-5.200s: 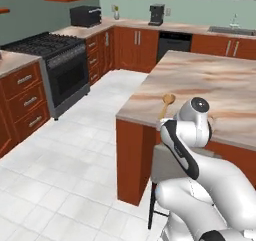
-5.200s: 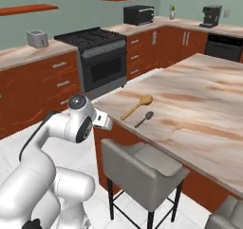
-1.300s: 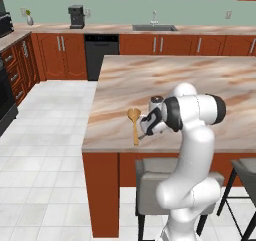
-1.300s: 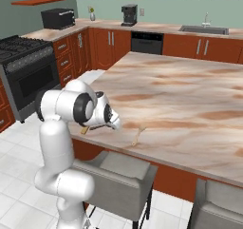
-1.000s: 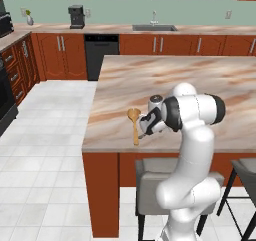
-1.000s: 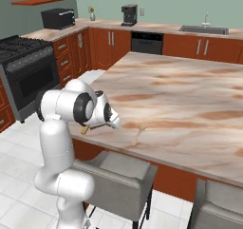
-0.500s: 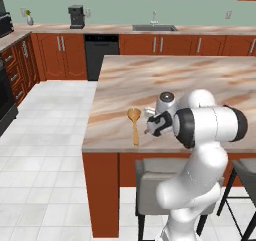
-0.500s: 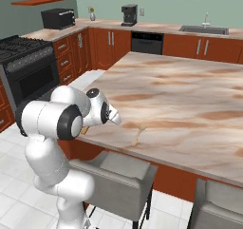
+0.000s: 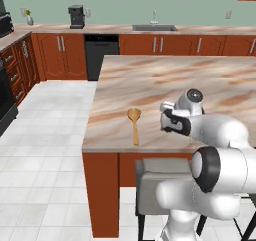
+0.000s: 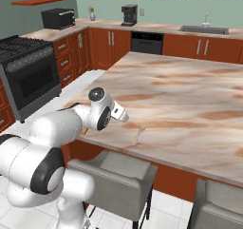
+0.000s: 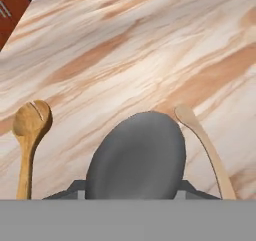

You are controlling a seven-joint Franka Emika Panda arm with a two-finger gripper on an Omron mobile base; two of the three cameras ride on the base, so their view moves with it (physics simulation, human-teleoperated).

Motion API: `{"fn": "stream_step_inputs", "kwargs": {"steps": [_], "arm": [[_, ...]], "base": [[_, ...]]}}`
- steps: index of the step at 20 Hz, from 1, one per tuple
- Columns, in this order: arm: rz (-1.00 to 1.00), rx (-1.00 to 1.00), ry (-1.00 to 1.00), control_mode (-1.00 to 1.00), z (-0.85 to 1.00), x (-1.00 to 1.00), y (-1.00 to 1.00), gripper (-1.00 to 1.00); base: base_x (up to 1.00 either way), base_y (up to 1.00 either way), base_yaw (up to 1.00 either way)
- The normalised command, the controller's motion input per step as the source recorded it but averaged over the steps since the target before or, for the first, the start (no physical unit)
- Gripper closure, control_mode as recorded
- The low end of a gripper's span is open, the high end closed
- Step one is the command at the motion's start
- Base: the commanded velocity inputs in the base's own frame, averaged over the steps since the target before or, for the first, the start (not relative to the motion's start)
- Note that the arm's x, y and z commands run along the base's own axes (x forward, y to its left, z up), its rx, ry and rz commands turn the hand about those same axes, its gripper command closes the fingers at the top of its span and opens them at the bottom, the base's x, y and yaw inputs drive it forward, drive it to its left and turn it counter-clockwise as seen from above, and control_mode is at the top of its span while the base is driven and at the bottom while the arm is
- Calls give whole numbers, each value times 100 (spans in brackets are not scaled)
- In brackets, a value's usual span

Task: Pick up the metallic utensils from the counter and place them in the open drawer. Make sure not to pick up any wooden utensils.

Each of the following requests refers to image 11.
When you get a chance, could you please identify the silver cabinet handle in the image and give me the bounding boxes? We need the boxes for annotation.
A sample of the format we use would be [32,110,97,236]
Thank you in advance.
[0,1,12,19]

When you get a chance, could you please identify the pale wooden spatula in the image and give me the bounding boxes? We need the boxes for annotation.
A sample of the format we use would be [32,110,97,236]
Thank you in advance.
[174,104,238,201]

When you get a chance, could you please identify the red-brown cabinet door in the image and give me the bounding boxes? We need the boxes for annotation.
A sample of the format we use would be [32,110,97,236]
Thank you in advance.
[0,0,32,52]

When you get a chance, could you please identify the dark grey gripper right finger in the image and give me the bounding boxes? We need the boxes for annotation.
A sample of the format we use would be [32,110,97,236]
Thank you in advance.
[176,179,221,201]

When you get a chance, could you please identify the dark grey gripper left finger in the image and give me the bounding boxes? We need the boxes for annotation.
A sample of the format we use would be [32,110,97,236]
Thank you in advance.
[43,179,88,201]

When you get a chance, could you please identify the slotted brown wooden spoon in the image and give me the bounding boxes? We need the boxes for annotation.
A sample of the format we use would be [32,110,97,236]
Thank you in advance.
[12,99,54,201]

